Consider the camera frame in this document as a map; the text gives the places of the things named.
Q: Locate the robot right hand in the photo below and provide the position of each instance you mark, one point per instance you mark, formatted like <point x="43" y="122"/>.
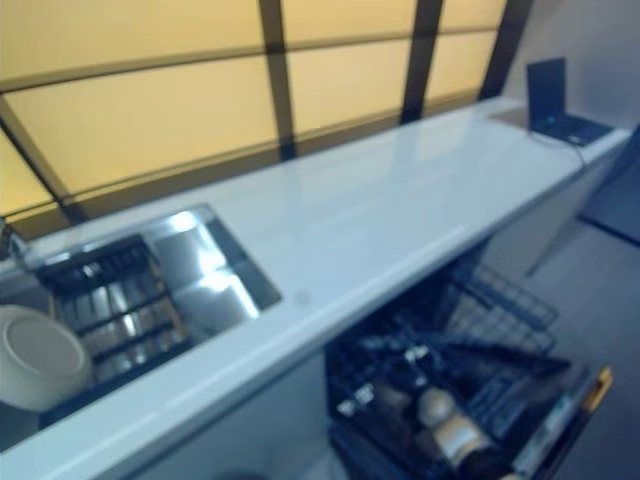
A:
<point x="400" y="405"/>

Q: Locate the cream round plate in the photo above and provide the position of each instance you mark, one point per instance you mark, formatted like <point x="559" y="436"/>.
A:
<point x="42" y="357"/>

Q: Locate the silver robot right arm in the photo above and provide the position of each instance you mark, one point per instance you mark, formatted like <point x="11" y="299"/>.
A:
<point x="457" y="432"/>

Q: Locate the stainless steel sink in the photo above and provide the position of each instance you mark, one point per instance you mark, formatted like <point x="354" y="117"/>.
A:
<point x="220" y="280"/>

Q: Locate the black sink drying rack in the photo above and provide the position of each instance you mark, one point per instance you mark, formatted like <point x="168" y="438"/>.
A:
<point x="115" y="310"/>

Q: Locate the black laptop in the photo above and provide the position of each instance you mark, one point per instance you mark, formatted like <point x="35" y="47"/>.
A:
<point x="547" y="95"/>

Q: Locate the chrome kitchen faucet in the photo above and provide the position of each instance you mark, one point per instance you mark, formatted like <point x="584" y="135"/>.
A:
<point x="10" y="240"/>

